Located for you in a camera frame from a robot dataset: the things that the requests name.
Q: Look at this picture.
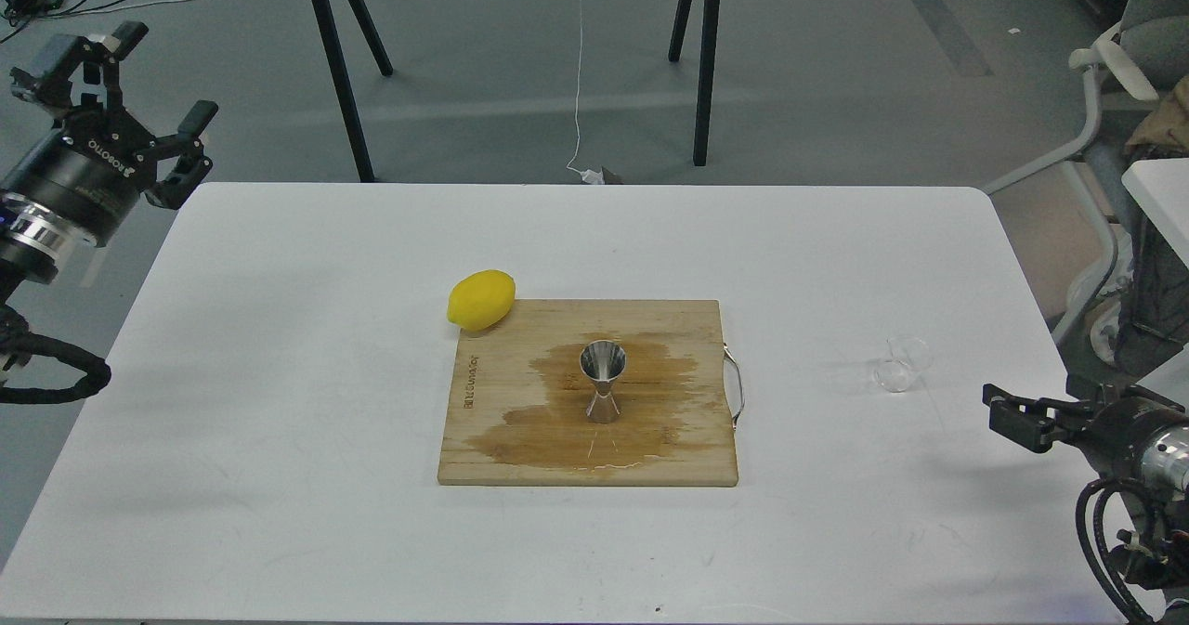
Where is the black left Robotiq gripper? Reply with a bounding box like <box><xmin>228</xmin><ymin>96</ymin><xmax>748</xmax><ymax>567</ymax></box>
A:
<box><xmin>4</xmin><ymin>21</ymin><xmax>219</xmax><ymax>247</ymax></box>

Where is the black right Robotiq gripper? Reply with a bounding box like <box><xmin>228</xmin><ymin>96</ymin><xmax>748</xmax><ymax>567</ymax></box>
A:
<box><xmin>982</xmin><ymin>384</ymin><xmax>1188</xmax><ymax>497</ymax></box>

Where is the clear small glass cup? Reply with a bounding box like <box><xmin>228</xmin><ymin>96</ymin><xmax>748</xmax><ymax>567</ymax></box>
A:
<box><xmin>872</xmin><ymin>334</ymin><xmax>933</xmax><ymax>394</ymax></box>

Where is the steel double jigger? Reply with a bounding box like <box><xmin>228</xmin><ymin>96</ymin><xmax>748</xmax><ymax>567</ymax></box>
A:
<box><xmin>579</xmin><ymin>340</ymin><xmax>627</xmax><ymax>423</ymax></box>

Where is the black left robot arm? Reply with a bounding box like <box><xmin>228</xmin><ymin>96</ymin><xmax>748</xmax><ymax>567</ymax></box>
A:
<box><xmin>1</xmin><ymin>20</ymin><xmax>219</xmax><ymax>406</ymax></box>

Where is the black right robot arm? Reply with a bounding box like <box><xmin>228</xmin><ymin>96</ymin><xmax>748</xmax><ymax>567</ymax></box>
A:
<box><xmin>982</xmin><ymin>384</ymin><xmax>1188</xmax><ymax>624</ymax></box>

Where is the white office chair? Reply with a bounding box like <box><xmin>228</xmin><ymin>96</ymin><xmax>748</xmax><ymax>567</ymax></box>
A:
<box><xmin>981</xmin><ymin>0</ymin><xmax>1185</xmax><ymax>345</ymax></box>

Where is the yellow lemon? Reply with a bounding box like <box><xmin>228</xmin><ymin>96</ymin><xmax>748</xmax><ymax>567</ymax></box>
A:
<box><xmin>446</xmin><ymin>269</ymin><xmax>516</xmax><ymax>332</ymax></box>

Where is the wooden cutting board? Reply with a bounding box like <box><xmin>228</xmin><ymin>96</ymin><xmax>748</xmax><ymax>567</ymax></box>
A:
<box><xmin>438</xmin><ymin>299</ymin><xmax>738</xmax><ymax>487</ymax></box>

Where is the white hanging power cable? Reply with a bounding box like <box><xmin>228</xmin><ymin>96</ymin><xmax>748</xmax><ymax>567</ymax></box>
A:
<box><xmin>567</xmin><ymin>0</ymin><xmax>608</xmax><ymax>185</ymax></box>

